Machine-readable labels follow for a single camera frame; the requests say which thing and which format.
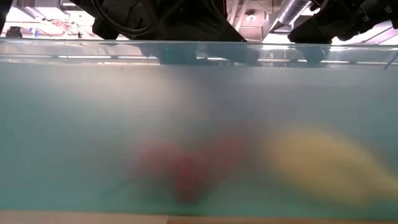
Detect green translucent plastic container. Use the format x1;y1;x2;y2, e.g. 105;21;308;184
0;37;398;220

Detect pink toy raspberry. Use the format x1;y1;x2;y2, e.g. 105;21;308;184
133;139;181;194

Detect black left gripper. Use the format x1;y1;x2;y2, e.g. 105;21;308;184
70;0;261;65

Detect yellow tapered toy produce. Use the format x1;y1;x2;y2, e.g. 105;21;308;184
267;127;398;203

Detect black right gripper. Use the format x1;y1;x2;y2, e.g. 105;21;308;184
287;0;371;65

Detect silver corrugated ceiling duct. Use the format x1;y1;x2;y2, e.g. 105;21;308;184
269;0;312;34

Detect black background machine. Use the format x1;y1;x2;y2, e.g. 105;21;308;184
5;26;23;39

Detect white ceiling pipes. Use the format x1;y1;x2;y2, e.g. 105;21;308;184
226;0;248;32

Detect dark red toy berry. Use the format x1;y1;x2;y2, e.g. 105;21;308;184
169;152;212;205

